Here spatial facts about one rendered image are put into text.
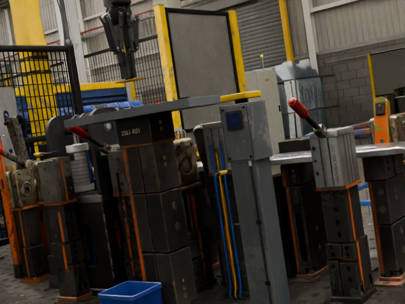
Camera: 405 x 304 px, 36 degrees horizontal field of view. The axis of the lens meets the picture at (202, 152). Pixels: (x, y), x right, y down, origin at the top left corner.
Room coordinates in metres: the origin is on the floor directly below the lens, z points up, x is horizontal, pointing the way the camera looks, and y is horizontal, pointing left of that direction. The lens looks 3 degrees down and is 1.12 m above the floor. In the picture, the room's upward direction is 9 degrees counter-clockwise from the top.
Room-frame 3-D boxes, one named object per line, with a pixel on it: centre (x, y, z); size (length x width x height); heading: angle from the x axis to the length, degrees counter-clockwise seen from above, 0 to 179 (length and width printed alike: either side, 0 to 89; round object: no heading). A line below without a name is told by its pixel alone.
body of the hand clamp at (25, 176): (1.93, 0.57, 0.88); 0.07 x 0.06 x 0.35; 143
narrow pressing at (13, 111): (2.23, 0.68, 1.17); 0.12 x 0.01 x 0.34; 143
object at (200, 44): (5.00, -0.12, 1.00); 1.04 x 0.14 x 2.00; 139
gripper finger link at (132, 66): (1.72, 0.16, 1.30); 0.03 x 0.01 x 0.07; 50
